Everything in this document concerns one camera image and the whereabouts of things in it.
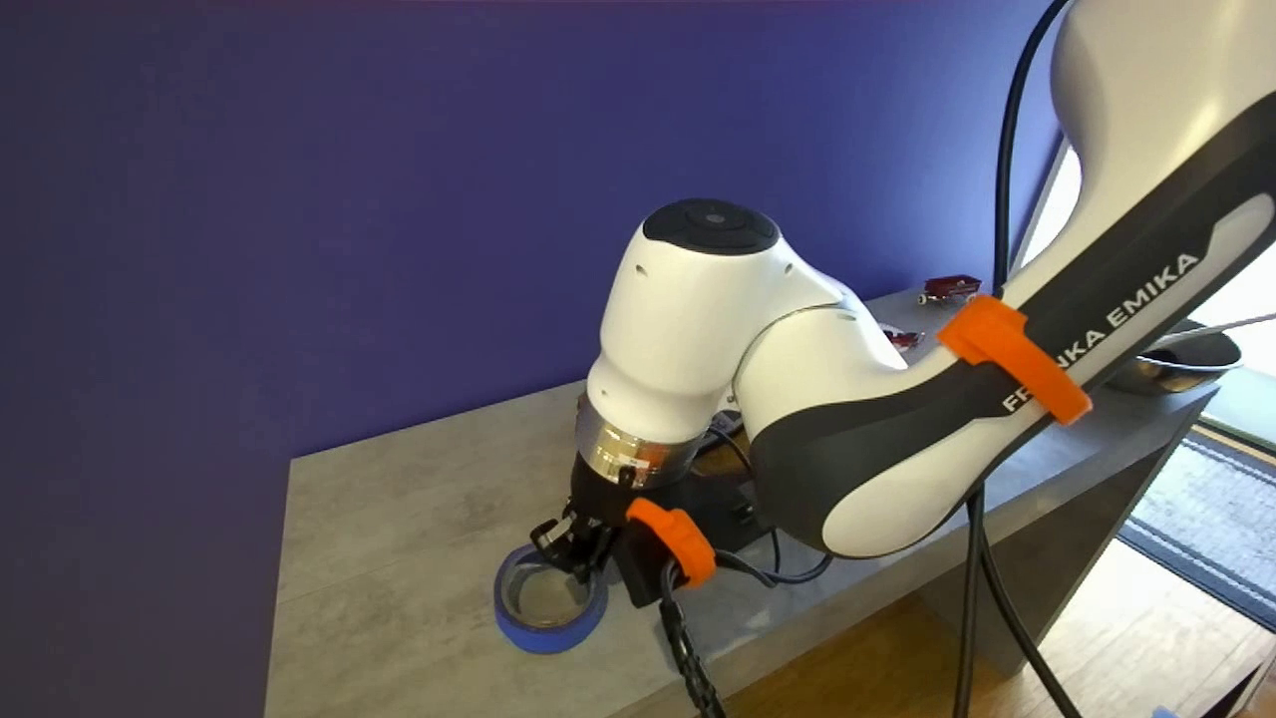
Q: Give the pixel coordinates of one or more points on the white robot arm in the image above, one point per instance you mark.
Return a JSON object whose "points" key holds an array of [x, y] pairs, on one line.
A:
{"points": [[863, 449]]}

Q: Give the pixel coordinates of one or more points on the blue masking tape roll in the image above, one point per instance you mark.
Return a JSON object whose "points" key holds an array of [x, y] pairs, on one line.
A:
{"points": [[542, 607]]}

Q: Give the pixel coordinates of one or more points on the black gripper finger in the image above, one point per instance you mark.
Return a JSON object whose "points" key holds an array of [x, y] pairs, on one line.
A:
{"points": [[564, 546], [590, 547]]}

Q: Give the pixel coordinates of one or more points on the grey floor mat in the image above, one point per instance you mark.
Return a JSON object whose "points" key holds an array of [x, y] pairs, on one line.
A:
{"points": [[1211, 515]]}

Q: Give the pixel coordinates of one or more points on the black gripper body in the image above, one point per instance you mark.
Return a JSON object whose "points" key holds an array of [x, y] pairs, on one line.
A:
{"points": [[670, 526]]}

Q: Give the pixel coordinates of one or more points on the silver metal bowl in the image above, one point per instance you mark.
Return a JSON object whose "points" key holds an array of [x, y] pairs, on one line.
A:
{"points": [[1176, 366]]}

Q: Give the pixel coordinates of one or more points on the dark red box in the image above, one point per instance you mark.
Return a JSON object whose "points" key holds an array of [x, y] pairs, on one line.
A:
{"points": [[949, 289]]}

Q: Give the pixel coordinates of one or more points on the silver utensil in bowl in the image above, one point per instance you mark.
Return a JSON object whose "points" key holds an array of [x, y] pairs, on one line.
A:
{"points": [[1252, 322]]}

